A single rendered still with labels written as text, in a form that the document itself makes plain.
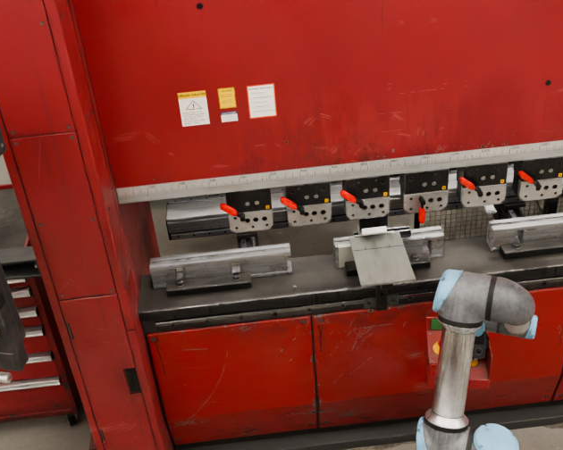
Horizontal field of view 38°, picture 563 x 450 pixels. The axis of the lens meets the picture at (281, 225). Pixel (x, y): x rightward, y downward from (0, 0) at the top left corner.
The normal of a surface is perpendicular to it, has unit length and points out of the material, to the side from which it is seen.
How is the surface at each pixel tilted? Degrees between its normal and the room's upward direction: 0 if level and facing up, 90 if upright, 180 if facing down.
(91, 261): 90
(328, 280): 0
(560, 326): 90
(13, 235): 0
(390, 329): 90
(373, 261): 0
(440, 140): 90
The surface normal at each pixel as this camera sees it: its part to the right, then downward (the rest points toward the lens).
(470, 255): -0.07, -0.81
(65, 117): 0.09, 0.58
